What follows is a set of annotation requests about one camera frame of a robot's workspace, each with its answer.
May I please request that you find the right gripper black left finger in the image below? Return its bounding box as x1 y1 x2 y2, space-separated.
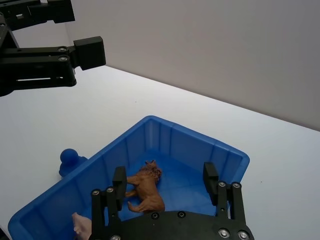
90 165 129 240

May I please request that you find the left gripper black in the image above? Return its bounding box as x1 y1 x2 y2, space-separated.
0 0 107 98

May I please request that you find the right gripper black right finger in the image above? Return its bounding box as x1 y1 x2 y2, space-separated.
202 161 247 221

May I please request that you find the pink toy animal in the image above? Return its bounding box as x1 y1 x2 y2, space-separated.
71 212 92 240

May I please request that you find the brown toy lion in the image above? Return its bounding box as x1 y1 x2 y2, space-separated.
124 159 166 214

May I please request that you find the blue rubber duck toy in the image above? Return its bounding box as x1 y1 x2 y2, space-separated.
58 148 89 180

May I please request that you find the blue plastic bin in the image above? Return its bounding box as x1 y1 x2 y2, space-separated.
7 114 251 240

